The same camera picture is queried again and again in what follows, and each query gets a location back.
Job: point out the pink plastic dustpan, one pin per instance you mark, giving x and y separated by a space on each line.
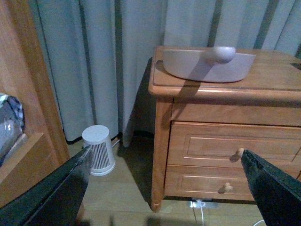
217 64

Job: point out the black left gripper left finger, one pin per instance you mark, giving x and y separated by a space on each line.
55 200

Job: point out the upper drawer wooden knob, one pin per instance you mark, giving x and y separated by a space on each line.
238 154

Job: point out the floor power socket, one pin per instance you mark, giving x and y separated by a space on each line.
202 204

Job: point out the checkered bed sheet mattress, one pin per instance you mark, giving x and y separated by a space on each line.
11 124

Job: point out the drawer wooden knob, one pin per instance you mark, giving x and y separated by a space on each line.
238 154
227 187

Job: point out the light blue curtain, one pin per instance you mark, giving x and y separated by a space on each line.
96 51

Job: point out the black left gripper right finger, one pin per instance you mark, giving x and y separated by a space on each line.
276 193

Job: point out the wooden nightstand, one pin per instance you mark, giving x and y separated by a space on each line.
200 125

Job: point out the wooden bed frame headboard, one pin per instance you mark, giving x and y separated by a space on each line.
23 74

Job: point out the lower drawer wooden knob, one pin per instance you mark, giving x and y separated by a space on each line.
227 187

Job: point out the white cylindrical air purifier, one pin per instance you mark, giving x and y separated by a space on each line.
97 137

